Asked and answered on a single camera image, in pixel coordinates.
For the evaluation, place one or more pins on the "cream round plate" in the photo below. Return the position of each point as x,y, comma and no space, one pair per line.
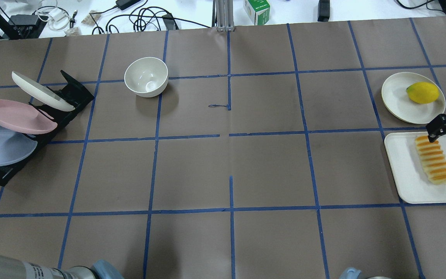
398,102

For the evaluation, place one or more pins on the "aluminium frame post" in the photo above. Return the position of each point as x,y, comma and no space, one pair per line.
222,15

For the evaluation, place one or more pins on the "light blue plate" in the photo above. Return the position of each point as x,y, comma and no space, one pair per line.
14,146

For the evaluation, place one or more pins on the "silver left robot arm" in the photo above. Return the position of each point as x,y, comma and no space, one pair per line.
11,268

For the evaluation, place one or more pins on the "black plate rack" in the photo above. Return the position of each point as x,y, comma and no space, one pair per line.
75,94

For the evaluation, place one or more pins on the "black power adapter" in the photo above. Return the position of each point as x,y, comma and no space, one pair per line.
124,4

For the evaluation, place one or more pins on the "green white carton box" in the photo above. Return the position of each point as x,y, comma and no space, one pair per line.
258,11

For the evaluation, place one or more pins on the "yellow lemon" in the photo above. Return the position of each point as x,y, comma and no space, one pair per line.
423,92

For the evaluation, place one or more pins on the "cream ceramic bowl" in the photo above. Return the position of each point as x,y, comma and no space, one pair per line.
147,77

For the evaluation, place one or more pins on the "cream plate in rack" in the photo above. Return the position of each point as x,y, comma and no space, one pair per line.
41,93

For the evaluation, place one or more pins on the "pink plate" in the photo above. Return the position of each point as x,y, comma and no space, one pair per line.
24,118

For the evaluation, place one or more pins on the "striped bread loaf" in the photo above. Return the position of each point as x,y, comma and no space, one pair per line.
432,159

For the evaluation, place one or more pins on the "cream rectangular tray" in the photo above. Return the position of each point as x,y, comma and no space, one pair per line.
410,179

